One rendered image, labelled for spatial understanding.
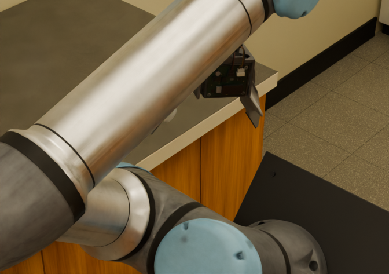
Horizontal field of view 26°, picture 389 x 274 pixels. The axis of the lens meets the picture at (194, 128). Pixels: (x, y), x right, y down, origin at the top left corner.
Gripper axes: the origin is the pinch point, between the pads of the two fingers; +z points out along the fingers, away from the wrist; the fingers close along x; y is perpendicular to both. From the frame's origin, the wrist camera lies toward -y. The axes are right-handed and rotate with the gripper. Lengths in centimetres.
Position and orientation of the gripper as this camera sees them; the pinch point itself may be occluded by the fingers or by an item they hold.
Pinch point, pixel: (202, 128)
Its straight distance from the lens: 115.4
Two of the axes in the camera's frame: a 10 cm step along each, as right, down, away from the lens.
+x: 9.6, -0.6, 2.7
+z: -0.9, 8.6, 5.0
